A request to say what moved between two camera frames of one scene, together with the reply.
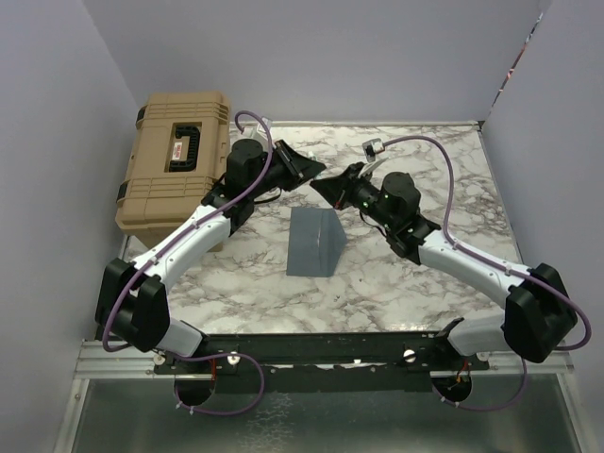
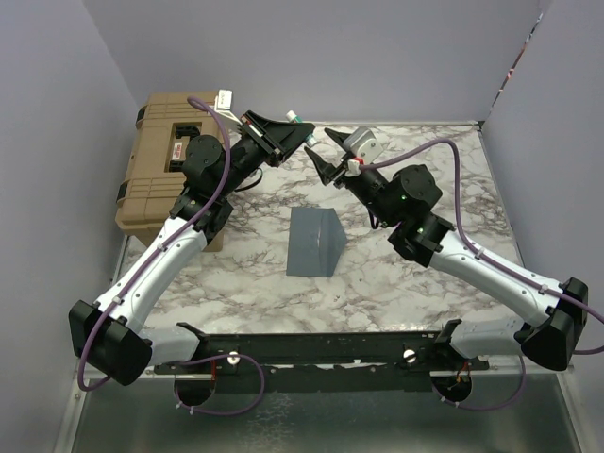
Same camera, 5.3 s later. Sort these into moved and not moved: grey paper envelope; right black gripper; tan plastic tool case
Moved: right black gripper
Not moved: tan plastic tool case; grey paper envelope
